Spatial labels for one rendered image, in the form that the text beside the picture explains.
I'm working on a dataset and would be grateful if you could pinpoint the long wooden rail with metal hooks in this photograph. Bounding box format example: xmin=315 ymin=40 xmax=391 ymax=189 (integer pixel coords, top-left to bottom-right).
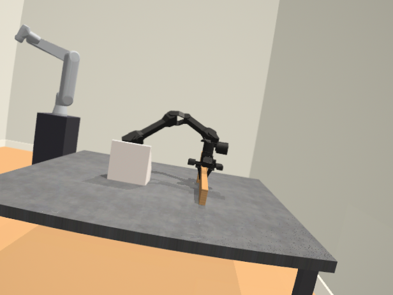
xmin=199 ymin=167 xmax=208 ymax=205

